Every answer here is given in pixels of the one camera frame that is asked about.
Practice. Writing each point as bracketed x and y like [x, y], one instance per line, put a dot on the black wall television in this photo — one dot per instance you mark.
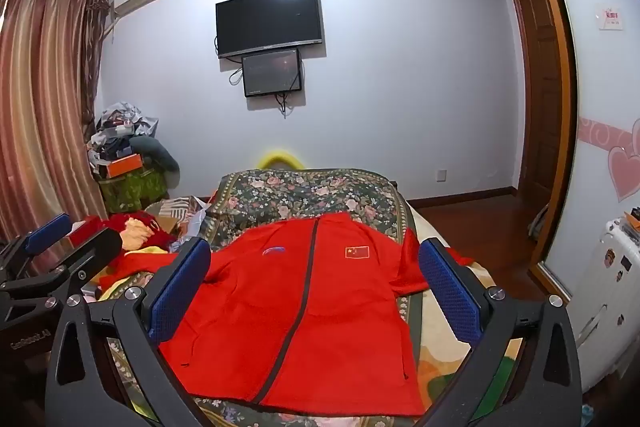
[267, 22]

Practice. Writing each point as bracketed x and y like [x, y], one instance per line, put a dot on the white wall socket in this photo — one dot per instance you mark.
[441, 176]

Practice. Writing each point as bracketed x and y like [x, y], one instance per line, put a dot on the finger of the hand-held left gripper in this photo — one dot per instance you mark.
[95, 254]
[47, 233]

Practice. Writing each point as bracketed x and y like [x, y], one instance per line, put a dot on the white appliance with stickers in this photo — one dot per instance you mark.
[605, 307]

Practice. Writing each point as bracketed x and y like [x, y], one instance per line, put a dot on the green floral bedspread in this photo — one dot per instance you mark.
[300, 192]

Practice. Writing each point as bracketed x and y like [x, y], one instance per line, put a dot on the grey bag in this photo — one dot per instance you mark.
[540, 227]

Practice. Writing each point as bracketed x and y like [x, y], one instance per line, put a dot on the dark grey pillow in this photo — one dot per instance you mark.
[160, 157]

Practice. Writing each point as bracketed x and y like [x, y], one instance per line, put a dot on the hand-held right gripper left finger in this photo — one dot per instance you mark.
[177, 292]

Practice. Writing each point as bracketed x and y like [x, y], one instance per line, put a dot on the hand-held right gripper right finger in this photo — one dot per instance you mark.
[450, 292]

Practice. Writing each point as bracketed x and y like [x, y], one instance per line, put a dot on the red zip jacket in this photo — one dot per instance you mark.
[350, 317]

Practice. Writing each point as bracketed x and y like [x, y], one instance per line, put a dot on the cream patterned blanket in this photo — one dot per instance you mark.
[425, 224]

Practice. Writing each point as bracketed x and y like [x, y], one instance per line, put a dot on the small black monitor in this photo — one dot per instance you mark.
[272, 74]

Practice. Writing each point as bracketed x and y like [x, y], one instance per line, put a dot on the pile of clothes and boxes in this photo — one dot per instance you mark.
[122, 119]

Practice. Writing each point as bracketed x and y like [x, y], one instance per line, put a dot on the striped brown curtain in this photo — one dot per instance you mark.
[45, 107]

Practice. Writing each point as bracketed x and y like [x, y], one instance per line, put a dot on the wooden door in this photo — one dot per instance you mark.
[537, 82]

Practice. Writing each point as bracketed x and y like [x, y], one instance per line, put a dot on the orange box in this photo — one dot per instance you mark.
[125, 166]

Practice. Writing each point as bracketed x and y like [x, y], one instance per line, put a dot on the red plush toy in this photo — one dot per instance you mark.
[140, 229]

